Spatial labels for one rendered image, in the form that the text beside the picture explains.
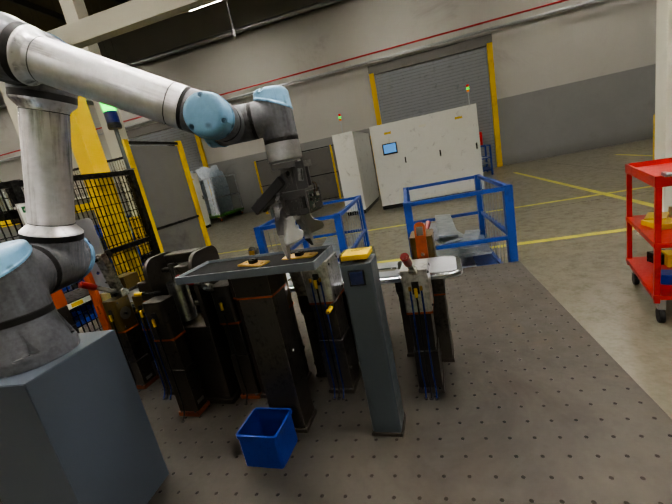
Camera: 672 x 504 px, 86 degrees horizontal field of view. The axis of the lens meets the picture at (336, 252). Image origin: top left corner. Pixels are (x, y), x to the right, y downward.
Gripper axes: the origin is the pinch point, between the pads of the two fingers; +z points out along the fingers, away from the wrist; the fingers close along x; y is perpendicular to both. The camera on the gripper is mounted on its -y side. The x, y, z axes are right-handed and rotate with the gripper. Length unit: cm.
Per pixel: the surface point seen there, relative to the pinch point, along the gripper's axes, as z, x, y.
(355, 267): 4.4, -3.0, 15.0
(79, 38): -214, 249, -386
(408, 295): 18.4, 13.9, 20.6
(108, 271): 3, 5, -81
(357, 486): 48, -18, 12
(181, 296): 11.9, 2.2, -46.2
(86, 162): -44, 56, -151
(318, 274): 10.1, 10.3, -2.1
